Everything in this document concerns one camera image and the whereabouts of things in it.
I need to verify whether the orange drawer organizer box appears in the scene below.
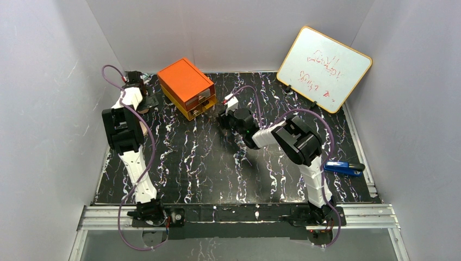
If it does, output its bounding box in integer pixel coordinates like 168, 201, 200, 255
157, 58, 217, 121

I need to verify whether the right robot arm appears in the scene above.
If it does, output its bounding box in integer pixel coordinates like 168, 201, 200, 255
217, 108, 334, 209

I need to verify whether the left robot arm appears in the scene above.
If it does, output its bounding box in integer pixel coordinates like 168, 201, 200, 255
102, 71, 160, 207

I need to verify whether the yellow framed whiteboard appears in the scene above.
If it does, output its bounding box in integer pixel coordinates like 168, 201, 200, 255
277, 27, 372, 114

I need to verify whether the blue black stapler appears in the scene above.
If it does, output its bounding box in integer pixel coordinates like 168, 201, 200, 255
323, 161, 366, 177

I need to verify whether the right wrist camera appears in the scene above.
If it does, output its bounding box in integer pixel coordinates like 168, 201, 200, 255
223, 94, 239, 115

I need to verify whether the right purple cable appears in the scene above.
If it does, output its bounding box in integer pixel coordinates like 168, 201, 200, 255
225, 85, 342, 248

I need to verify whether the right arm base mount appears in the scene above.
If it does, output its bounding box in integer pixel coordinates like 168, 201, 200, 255
286, 205, 347, 226

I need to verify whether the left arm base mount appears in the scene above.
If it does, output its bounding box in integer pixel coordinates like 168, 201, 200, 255
127, 199, 185, 228

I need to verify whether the aluminium rail frame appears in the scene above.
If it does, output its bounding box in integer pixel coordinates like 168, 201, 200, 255
70, 203, 409, 260

